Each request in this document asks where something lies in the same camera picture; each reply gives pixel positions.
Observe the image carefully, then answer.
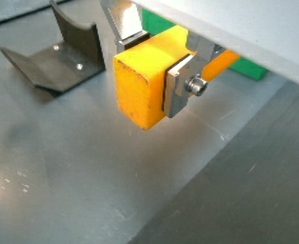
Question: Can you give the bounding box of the green foam shape board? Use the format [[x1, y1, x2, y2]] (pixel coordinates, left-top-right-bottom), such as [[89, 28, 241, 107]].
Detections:
[[141, 9, 266, 81]]

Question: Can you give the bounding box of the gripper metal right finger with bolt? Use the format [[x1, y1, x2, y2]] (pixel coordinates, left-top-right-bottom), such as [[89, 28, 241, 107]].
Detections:
[[162, 32, 225, 118]]

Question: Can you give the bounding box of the black curved fixture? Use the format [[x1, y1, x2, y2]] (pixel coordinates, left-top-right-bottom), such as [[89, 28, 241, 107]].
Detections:
[[0, 0, 105, 93]]

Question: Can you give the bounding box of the yellow rectangular block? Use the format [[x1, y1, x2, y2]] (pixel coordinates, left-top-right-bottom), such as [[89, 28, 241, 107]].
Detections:
[[113, 26, 238, 130]]

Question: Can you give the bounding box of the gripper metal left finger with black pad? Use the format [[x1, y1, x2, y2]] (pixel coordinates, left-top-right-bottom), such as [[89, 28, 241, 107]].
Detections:
[[100, 0, 149, 52]]

